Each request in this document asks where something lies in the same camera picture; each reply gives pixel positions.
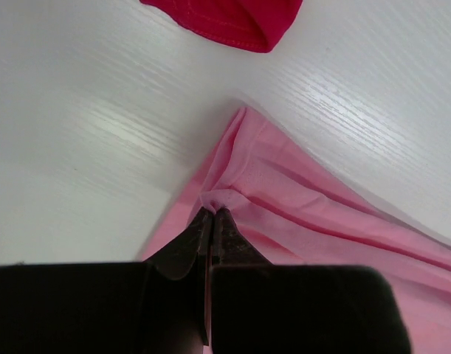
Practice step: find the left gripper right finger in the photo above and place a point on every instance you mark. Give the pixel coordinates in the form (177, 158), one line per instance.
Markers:
(259, 307)

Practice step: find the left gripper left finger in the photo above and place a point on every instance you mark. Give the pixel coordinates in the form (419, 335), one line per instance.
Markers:
(154, 306)

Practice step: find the pink t shirt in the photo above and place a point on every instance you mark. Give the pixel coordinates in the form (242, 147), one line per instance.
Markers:
(294, 211)

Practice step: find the folded red t shirt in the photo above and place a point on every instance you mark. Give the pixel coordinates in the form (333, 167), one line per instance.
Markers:
(250, 25)

